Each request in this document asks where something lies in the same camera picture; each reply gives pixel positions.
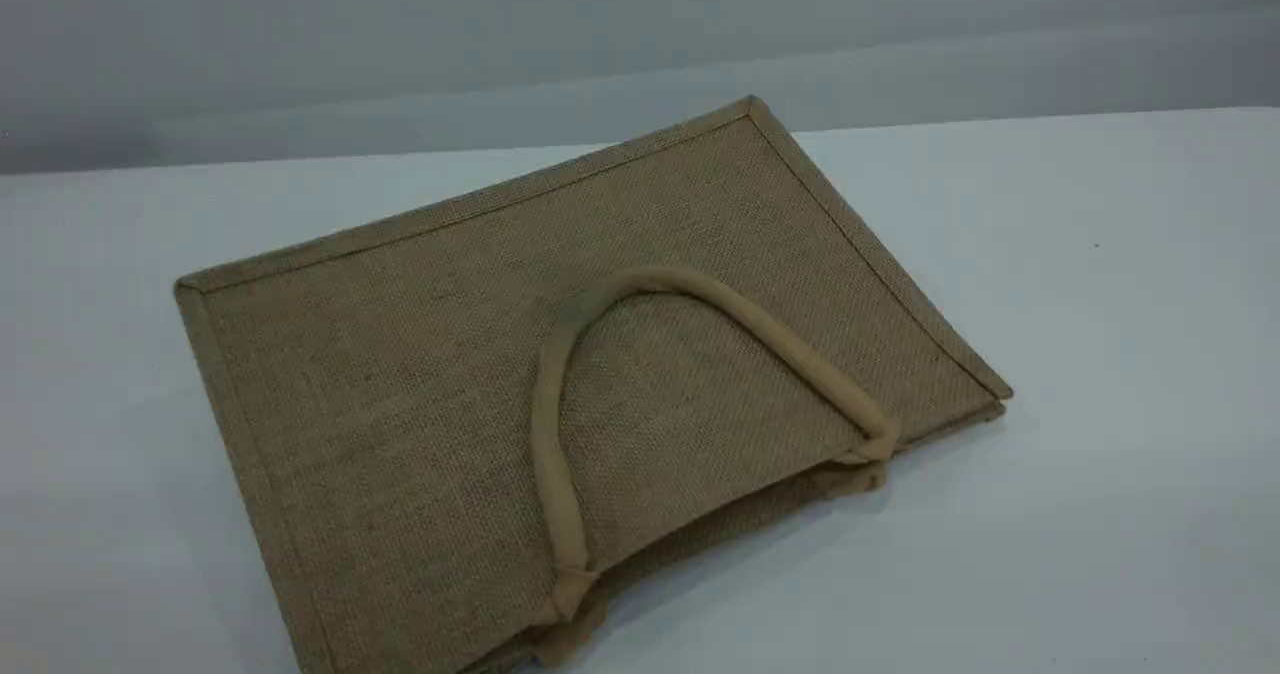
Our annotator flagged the brown jute bag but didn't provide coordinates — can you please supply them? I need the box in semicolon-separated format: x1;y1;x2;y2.
172;95;1015;674

